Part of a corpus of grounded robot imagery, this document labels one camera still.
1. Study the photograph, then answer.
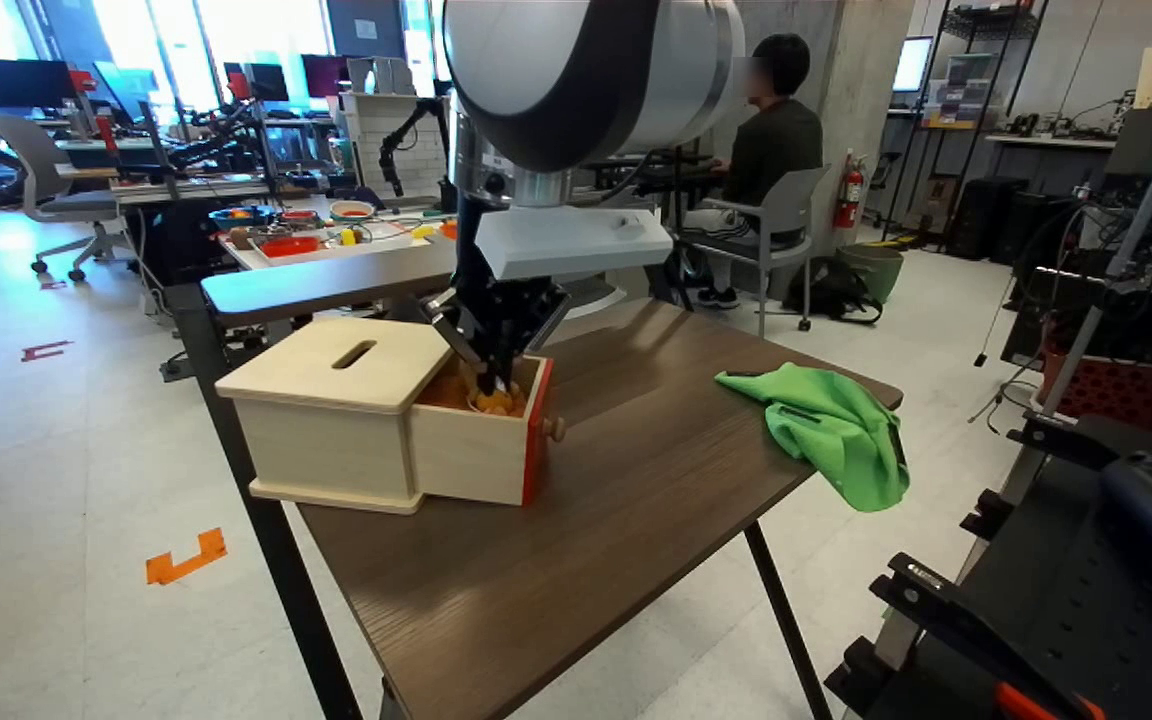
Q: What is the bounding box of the black equipment cart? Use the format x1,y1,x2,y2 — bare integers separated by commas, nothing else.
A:
823,408,1152,720

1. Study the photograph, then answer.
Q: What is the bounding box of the seated person in dark shirt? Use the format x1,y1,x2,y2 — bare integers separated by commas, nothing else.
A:
671,33,829,306

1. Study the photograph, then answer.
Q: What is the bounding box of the black metal shelf rack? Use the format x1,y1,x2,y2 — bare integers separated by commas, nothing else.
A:
879,0,1055,248

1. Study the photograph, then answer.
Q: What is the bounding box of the black backpack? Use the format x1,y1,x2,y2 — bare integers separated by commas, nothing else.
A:
783,252,877,323

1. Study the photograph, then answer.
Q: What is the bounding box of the red fire extinguisher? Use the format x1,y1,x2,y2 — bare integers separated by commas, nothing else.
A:
829,152,871,241

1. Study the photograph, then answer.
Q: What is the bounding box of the dark monitor on desk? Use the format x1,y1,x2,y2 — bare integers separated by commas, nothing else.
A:
0,55,78,116

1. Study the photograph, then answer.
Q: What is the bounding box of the wooden drawer with orange front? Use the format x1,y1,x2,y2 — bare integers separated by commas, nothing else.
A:
409,349,571,514

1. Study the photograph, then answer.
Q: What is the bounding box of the green bag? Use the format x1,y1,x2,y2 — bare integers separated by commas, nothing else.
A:
841,235,913,317

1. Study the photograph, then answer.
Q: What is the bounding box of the grey wheeled office chair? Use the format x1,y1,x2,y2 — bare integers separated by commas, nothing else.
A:
0,116,146,290

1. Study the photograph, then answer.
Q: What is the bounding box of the white table with colourful toys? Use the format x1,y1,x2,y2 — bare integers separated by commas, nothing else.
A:
218,198,465,277

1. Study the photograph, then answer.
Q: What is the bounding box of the green cloth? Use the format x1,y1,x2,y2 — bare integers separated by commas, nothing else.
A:
711,362,916,515

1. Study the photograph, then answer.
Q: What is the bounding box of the red perforated crate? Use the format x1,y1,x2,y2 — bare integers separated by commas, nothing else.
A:
1042,349,1152,435

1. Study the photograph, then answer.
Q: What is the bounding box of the black table frame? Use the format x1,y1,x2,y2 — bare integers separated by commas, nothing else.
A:
165,281,837,720

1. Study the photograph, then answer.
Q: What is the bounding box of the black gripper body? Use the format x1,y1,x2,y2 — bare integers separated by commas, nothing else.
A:
454,272,577,362

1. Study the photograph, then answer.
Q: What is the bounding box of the grey long desk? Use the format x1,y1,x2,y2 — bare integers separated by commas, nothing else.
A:
195,235,676,323

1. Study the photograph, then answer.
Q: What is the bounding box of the orange plush toy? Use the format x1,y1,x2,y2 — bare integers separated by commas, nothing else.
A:
435,371,527,421

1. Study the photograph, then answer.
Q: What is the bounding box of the grey metal pole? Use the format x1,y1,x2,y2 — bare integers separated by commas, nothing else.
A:
1035,55,1152,418

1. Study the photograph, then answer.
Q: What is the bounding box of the cream wooden box with slot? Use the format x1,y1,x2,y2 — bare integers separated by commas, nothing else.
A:
214,317,461,520

